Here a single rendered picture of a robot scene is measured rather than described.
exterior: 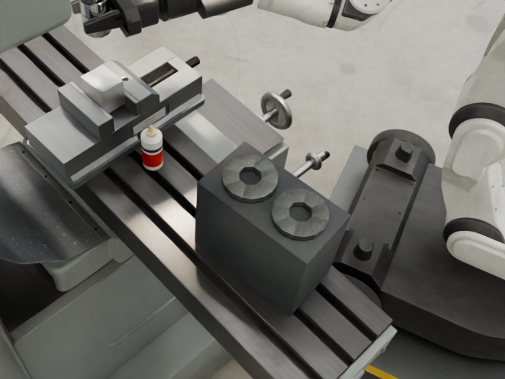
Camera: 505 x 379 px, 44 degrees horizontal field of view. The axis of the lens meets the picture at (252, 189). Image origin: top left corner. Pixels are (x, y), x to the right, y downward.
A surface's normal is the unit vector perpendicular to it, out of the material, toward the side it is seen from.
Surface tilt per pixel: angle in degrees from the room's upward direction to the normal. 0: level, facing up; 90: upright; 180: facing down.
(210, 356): 68
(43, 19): 90
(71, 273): 90
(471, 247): 90
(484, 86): 90
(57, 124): 0
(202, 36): 0
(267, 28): 0
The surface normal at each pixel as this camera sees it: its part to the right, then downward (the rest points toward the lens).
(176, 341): 0.10, -0.59
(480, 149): -0.42, 0.71
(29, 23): 0.70, 0.62
